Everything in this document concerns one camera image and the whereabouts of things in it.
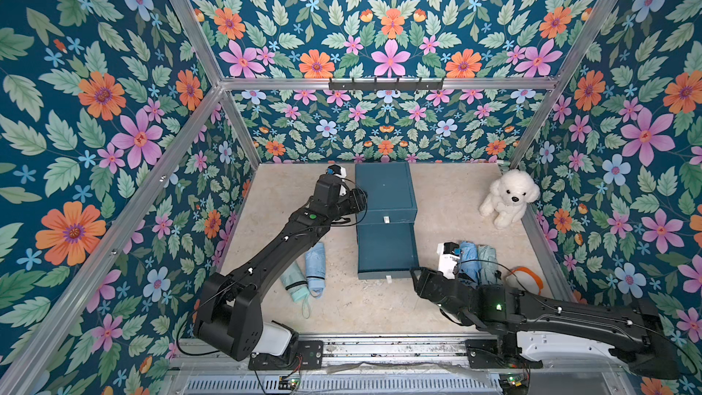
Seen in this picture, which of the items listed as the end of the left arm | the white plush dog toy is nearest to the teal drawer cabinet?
the end of the left arm

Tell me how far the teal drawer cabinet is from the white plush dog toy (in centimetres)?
34

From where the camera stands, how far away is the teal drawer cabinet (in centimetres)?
81

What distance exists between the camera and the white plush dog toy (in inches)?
35.6
